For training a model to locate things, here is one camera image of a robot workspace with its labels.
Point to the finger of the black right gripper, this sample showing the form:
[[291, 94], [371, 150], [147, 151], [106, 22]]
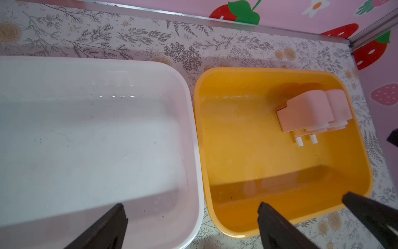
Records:
[[381, 220], [393, 137]]

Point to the yellow plastic storage box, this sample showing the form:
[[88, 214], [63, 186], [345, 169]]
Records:
[[247, 159]]

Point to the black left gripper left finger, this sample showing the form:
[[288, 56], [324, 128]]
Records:
[[108, 232]]

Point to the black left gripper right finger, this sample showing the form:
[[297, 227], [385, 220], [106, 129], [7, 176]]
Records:
[[278, 233]]

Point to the white plastic storage box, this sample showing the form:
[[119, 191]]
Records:
[[81, 135]]

